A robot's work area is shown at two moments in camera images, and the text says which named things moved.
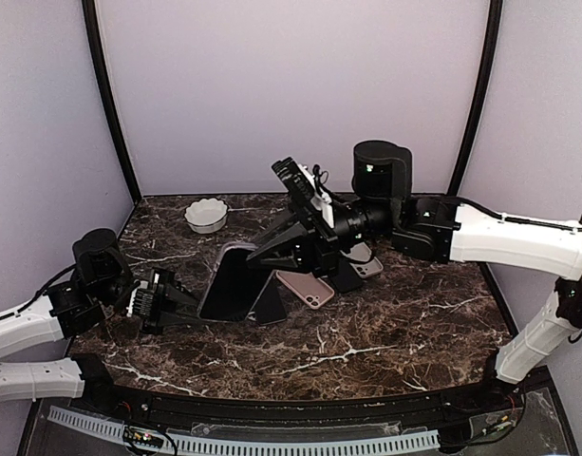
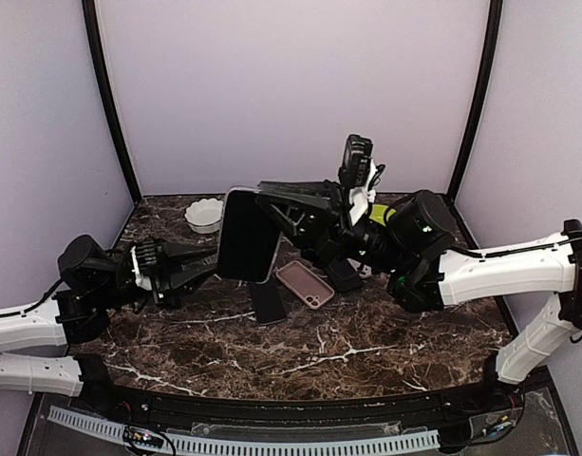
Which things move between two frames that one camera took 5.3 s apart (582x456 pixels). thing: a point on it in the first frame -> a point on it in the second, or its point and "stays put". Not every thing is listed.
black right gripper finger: [295, 230] -> [306, 188]
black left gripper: [166, 294] -> [166, 279]
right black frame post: [490, 51] stays put
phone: [233, 286] -> [249, 237]
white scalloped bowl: [206, 216] stays put
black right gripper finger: [280, 255] -> [305, 222]
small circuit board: [142, 437] stays put
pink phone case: [310, 290] stays put
